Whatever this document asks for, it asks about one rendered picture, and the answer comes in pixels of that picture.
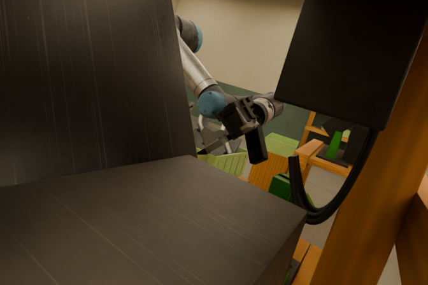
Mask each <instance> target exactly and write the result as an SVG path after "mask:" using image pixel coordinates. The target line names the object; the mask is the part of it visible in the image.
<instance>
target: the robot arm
mask: <svg viewBox="0 0 428 285"><path fill-rule="evenodd" d="M175 22H176V30H177V34H178V42H179V46H180V53H181V58H182V66H183V73H184V77H185V82H186V84H187V85H188V87H189V88H190V89H191V91H192V92H193V94H194V95H195V96H196V98H197V99H198V102H197V106H198V110H199V112H200V114H201V115H202V116H204V117H206V118H211V119H214V120H218V122H222V124H223V126H225V128H226V129H227V131H228V133H229V134H228V135H226V133H225V131H224V130H218V131H216V132H213V131H212V130H210V129H209V128H206V127H205V128H203V129H202V131H201V135H202V138H203V142H204V149H202V150H201V151H199V152H197V154H198V155H207V154H208V153H210V152H212V151H213V150H215V149H217V148H218V147H220V146H222V145H223V144H225V143H227V142H229V141H230V140H231V139H233V140H235V139H237V138H239V137H241V136H243V135H245V139H246V146H247V150H248V157H249V161H250V163H251V164H254V165H257V164H258V163H261V162H264V161H266V160H268V152H267V149H266V143H265V140H264V134H263V130H262V126H263V125H265V124H266V123H267V122H269V121H271V120H272V119H273V118H275V117H277V116H280V115H281V114H282V112H284V110H285V108H286V106H287V104H286V103H284V102H280V101H276V100H275V99H274V94H275V92H269V93H267V94H262V95H250V96H237V95H230V94H226V93H225V92H224V91H223V90H222V89H221V87H220V86H219V85H218V84H217V82H216V81H215V80H214V79H213V78H212V76H211V75H210V74H209V72H208V71H207V70H206V69H205V67H204V66H203V65H202V63H200V61H199V60H198V59H197V57H196V56H195V55H194V53H196V52H198V51H199V49H200V47H201V45H202V42H203V37H202V35H203V34H202V31H201V29H200V27H199V26H198V25H197V24H195V23H193V22H192V21H190V20H187V19H185V18H182V17H180V16H178V15H175ZM222 136H223V138H221V139H219V140H217V139H218V138H220V137H222Z"/></svg>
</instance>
